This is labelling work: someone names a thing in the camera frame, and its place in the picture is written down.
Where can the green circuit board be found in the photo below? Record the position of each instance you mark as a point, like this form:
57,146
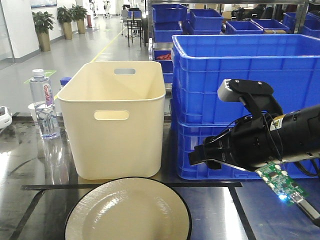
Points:
287,190

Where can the large blue crate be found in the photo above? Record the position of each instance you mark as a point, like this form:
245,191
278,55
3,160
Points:
190,135
205,108

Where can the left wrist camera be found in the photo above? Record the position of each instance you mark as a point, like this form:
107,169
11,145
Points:
256,96

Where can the cream plastic bin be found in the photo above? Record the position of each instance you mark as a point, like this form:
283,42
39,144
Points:
113,112

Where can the clear water bottle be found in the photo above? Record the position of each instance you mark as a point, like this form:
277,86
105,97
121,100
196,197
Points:
41,90

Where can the potted green plant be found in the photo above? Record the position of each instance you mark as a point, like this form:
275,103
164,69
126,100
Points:
43,22

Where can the beige plate black rim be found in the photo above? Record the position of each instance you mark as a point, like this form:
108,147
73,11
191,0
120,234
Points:
130,208

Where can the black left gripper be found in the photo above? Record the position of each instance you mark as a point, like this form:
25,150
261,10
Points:
249,145

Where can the large blue crate upper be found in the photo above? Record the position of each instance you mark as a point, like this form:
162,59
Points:
205,108

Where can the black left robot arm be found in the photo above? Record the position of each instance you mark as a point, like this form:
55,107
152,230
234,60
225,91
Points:
300,133

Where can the large blue crate lower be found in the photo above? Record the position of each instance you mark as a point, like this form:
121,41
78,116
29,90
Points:
190,135

